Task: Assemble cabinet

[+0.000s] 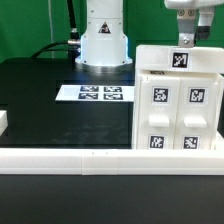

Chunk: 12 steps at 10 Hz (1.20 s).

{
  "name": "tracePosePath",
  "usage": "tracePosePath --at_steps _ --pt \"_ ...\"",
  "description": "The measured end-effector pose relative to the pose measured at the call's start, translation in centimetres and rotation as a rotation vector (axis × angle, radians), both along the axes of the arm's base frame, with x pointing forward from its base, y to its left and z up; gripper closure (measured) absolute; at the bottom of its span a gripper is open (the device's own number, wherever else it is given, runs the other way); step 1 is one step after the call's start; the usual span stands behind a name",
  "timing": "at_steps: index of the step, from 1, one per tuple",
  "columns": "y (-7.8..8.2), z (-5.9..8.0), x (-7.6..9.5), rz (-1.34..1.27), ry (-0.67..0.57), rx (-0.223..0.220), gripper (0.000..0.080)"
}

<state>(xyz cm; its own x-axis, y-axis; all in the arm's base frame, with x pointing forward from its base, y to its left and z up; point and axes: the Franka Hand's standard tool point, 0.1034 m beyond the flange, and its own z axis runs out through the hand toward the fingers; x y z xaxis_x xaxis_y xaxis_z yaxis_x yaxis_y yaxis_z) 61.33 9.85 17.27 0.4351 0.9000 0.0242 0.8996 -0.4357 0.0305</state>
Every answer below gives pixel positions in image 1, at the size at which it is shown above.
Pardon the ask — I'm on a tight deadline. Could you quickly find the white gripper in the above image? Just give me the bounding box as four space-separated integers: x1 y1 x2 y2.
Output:
164 0 215 48

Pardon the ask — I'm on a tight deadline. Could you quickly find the white cabinet body box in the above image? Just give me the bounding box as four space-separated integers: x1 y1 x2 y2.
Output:
132 70 224 150

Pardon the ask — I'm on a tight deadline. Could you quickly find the white cabinet door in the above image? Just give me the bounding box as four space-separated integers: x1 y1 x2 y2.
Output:
175 76 218 150
133 75 180 150

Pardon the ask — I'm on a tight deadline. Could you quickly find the white cabinet top block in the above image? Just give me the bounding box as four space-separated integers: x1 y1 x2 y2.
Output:
136 45 224 74

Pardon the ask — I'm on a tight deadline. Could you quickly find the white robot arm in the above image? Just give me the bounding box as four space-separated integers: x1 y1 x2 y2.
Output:
75 0 224 73

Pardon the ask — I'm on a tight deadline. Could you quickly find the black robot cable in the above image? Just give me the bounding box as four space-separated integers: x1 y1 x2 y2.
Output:
31 0 83 58

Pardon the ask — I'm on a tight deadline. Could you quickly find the white marker base plate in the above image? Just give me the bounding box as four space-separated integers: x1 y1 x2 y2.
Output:
56 85 134 102

